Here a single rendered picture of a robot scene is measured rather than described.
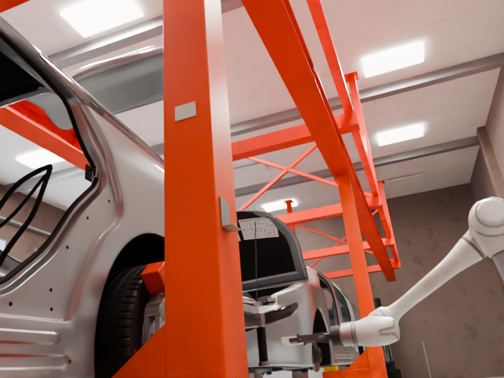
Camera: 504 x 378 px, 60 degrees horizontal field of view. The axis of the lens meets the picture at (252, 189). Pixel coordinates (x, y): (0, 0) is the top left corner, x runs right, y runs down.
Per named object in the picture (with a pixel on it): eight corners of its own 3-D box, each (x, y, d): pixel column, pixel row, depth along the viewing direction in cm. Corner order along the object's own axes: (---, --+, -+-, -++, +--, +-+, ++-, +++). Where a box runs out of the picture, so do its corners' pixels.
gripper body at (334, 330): (341, 345, 163) (316, 347, 166) (345, 346, 170) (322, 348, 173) (338, 324, 166) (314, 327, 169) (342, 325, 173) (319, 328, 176)
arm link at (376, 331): (358, 350, 160) (361, 345, 172) (402, 346, 156) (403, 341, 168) (352, 319, 163) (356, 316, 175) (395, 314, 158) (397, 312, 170)
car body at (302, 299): (275, 373, 856) (267, 291, 918) (373, 365, 801) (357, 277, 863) (119, 390, 423) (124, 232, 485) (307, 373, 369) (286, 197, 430)
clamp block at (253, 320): (245, 328, 185) (244, 315, 187) (265, 325, 182) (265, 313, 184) (241, 328, 180) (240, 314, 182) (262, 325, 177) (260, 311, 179)
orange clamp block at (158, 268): (157, 283, 165) (147, 263, 162) (175, 280, 163) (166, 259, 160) (149, 295, 159) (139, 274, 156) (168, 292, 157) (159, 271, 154)
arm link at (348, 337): (360, 346, 169) (345, 348, 170) (356, 322, 172) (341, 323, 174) (357, 346, 161) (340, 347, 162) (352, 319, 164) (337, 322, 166)
